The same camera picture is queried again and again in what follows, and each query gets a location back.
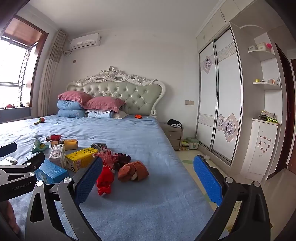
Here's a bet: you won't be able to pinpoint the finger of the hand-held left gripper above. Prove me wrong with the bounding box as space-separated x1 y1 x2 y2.
0 142 18 158
0 152 45 186

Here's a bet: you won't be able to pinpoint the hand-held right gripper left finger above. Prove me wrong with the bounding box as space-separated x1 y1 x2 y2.
24 157 103 241

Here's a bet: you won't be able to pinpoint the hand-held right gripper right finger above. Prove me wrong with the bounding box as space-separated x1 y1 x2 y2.
192 155 271 241

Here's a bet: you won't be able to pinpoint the blue box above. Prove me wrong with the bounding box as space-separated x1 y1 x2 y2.
35 159 70 184

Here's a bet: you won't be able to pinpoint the white milk carton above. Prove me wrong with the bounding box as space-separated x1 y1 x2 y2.
48 144 67 168

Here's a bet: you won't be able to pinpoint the large yellow carton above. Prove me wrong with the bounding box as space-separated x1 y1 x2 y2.
65 148 99 173

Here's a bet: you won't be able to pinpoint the red and white wrapper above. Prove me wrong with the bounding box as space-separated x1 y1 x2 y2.
94 148 118 167

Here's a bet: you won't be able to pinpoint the brown sock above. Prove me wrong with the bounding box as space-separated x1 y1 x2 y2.
117 161 149 182

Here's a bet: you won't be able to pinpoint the person's left hand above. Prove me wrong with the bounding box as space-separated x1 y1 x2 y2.
0 200 20 234

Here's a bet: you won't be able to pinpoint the small white gadget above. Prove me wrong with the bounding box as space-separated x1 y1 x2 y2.
0 156 18 165

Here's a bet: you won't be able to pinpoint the green snack bag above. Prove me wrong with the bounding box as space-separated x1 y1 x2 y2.
31 139 50 153

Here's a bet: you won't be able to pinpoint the printed foam play mat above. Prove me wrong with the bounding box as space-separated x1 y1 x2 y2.
178 149 245 232

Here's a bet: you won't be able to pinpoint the small yellow carton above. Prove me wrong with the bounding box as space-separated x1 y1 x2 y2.
58 139 78 151

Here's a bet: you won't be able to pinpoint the dark red sock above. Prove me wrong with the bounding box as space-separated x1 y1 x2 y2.
113 153 132 171

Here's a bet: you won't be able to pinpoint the green and white storage box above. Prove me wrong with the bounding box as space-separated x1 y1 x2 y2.
186 137 200 150

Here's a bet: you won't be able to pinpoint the grey nightstand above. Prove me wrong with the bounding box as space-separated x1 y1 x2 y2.
160 122 184 151

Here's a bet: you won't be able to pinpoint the blue bed sheet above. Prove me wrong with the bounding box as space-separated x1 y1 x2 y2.
0 113 215 241

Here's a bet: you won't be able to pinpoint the white cabinet with stickers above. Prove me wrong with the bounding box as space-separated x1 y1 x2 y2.
240 118 281 179

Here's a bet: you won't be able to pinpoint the folded pale blue quilt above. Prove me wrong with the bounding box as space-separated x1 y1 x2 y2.
85 110 119 119

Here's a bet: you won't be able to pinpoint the blue folded pillows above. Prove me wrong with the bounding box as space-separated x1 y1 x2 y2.
57 100 87 110

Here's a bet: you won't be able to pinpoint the pink pillow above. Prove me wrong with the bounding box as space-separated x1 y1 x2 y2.
83 96 126 113
58 91 93 102

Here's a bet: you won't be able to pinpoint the beige curtain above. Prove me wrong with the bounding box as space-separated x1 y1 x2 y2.
38 29 67 117

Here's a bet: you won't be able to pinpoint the clutter pile on cabinet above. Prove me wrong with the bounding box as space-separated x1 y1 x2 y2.
258 110 279 123

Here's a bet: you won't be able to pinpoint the white sliding-door wardrobe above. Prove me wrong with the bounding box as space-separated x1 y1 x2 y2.
195 25 243 166

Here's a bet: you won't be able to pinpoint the tufted ornate white headboard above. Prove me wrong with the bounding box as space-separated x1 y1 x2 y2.
66 66 166 116

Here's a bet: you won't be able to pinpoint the brown wooden door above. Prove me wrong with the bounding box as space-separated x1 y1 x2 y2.
266 42 296 181

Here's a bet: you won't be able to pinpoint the white air conditioner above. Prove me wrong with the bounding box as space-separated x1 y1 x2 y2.
69 33 102 50

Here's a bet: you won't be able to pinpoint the white shelf storage boxes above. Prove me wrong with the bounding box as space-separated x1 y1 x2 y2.
248 43 272 52

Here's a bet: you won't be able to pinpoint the white overhead cabinets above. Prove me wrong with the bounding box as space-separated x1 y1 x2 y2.
196 0 245 45

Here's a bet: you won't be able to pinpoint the window with brown frame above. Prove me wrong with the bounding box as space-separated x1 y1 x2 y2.
0 15 49 109

